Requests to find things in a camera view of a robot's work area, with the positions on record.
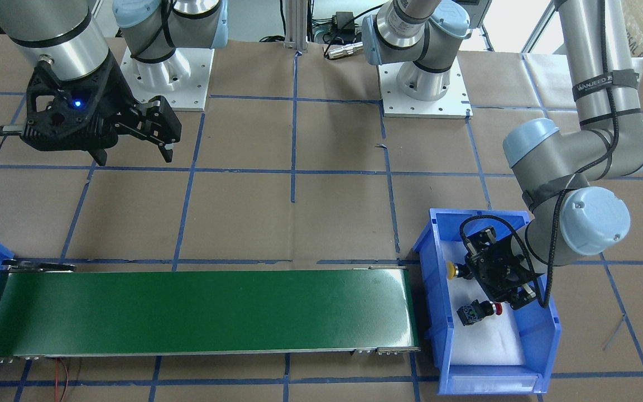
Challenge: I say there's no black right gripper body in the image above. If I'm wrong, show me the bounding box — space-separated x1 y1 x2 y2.
20 54 138 166

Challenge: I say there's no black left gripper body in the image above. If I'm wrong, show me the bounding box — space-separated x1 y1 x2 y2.
464 235 529 302

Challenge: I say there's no yellow push button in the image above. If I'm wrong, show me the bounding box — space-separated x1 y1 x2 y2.
446 262 472 280

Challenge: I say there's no red push button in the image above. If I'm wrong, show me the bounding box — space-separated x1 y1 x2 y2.
456 300 503 326

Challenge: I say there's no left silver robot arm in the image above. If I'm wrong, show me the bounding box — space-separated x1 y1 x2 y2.
362 1 643 309

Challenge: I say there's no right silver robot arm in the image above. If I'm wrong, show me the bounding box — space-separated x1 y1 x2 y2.
0 1 228 166

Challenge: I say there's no blue source plastic bin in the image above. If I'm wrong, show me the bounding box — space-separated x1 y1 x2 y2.
413 208 562 395

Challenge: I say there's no white foam pad in source bin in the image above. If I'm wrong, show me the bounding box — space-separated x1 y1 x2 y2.
439 240 525 366

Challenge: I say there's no green conveyor belt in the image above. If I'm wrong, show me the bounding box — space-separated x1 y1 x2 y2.
0 268 419 360

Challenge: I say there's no black power adapter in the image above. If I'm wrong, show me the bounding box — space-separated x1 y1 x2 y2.
332 11 355 35

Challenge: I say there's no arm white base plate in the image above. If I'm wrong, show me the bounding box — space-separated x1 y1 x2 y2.
121 48 215 112
377 58 474 119

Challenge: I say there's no aluminium frame post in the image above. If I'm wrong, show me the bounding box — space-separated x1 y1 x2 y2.
283 1 310 54

